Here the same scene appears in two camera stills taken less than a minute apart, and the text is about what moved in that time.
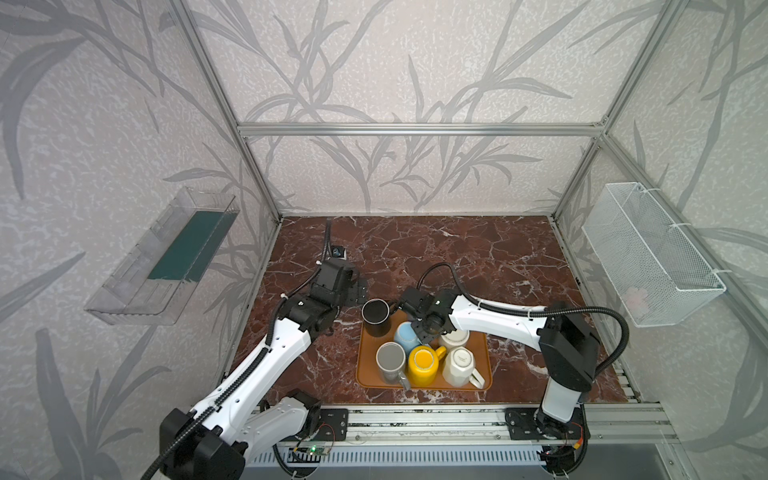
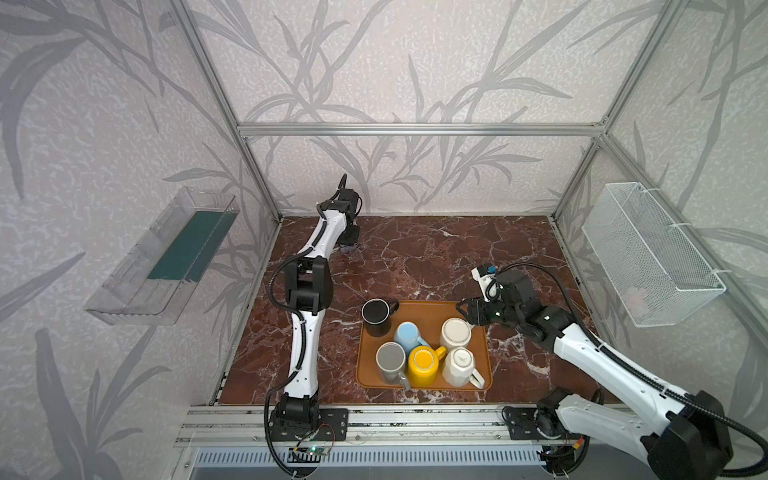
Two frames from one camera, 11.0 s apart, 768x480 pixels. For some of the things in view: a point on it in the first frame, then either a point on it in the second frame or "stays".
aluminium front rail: [608, 424] stays
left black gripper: [351, 283] -> [350, 234]
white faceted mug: [459, 368] stays
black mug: [376, 316] stays
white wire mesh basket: [651, 265] stays
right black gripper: [409, 302] -> [477, 311]
